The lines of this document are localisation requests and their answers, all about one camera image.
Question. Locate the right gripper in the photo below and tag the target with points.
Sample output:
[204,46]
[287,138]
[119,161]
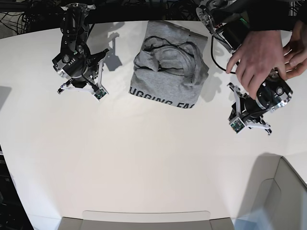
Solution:
[80,68]

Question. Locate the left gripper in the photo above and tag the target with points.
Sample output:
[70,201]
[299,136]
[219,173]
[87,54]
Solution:
[247,111]

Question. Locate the grey T-shirt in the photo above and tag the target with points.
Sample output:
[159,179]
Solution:
[169,67]

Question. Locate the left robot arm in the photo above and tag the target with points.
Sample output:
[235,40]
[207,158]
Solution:
[250,30]

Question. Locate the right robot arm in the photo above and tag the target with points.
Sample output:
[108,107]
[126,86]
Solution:
[74,27]

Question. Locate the person's left hand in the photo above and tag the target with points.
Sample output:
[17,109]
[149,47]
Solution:
[260,52]

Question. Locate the person's right hand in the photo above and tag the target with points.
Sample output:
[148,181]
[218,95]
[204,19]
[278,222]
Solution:
[296,51]

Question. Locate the grey plastic bin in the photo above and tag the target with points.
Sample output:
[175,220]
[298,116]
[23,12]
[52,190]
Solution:
[279,202]

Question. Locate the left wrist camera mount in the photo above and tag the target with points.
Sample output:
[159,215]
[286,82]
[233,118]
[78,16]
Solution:
[239,128]

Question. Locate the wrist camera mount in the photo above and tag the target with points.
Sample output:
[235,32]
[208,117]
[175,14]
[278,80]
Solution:
[239,128]
[98,94]

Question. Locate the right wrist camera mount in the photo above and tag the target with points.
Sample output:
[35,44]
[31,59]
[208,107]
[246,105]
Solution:
[98,94]

